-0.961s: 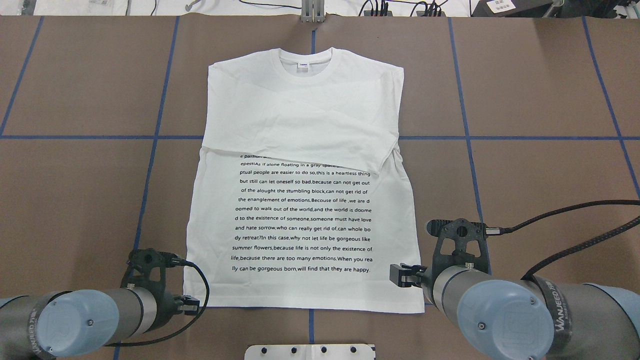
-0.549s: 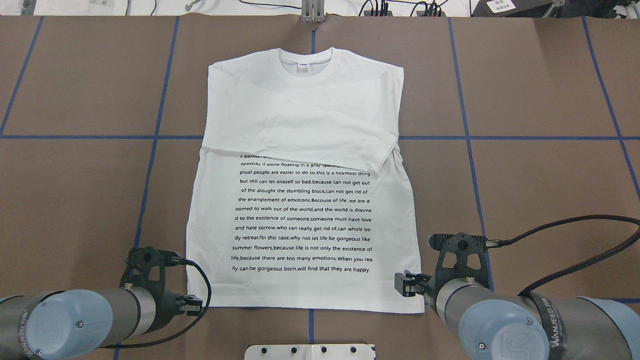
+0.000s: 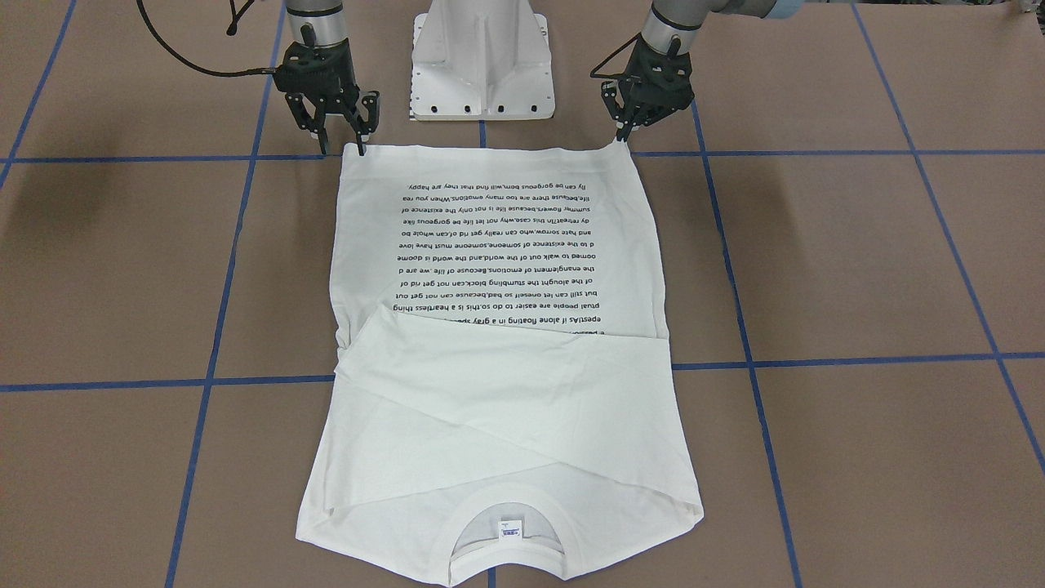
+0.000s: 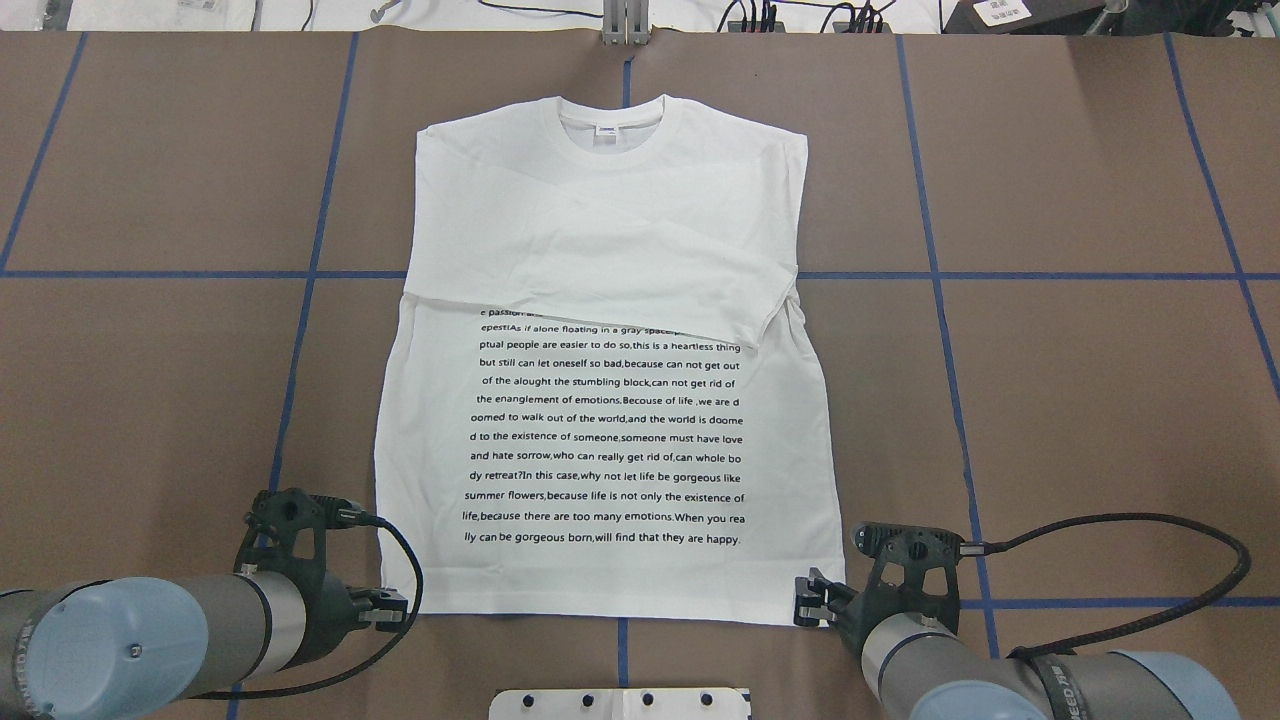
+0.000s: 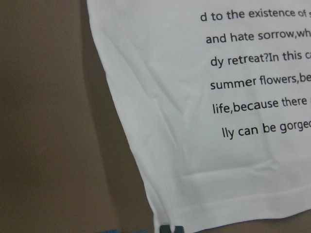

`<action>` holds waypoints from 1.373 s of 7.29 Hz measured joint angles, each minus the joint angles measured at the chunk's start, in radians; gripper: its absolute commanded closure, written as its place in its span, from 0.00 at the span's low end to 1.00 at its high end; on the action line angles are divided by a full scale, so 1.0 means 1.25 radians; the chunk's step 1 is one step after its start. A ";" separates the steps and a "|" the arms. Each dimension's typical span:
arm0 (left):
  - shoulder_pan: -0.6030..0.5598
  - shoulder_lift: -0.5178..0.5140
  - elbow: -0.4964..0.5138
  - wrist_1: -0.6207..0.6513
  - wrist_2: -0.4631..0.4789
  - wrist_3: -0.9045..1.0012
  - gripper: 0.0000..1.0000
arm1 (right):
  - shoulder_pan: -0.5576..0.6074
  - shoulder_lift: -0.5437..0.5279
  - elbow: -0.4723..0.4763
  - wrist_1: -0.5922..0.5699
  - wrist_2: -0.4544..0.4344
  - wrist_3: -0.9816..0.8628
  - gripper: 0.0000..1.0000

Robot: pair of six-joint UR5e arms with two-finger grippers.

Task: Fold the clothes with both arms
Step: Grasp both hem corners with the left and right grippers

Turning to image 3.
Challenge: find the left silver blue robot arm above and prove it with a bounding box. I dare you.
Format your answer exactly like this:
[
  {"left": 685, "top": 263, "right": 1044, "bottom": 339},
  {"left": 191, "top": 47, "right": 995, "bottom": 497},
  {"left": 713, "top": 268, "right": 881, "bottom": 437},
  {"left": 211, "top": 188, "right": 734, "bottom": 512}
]
[{"left": 590, "top": 1, "right": 803, "bottom": 141}]

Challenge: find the white long-sleeve printed shirt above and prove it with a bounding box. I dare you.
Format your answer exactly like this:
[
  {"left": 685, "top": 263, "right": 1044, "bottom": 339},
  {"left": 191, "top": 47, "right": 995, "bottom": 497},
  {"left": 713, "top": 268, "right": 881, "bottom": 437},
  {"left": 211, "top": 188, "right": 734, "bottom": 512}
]
[{"left": 297, "top": 141, "right": 703, "bottom": 586}]

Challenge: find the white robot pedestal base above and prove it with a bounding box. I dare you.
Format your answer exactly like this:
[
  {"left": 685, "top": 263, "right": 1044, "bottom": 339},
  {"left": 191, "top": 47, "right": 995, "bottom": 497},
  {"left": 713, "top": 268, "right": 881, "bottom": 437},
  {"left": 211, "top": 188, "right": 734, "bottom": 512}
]
[{"left": 410, "top": 1, "right": 555, "bottom": 122}]

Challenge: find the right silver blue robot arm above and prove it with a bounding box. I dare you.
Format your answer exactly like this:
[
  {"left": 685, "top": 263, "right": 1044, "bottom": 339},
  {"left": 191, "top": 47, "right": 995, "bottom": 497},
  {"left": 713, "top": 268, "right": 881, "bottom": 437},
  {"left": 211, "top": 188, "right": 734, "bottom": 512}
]
[{"left": 273, "top": 1, "right": 380, "bottom": 156}]

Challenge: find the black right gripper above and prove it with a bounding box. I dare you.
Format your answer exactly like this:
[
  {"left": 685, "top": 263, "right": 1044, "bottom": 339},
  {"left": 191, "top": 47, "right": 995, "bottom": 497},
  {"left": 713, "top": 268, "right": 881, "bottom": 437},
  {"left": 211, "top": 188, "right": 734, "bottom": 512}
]
[{"left": 273, "top": 41, "right": 380, "bottom": 156}]

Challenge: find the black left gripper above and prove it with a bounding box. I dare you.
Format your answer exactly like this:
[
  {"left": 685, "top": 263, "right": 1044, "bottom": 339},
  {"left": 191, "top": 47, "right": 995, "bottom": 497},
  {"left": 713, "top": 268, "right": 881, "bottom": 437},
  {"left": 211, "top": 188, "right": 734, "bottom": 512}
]
[{"left": 603, "top": 37, "right": 694, "bottom": 142}]

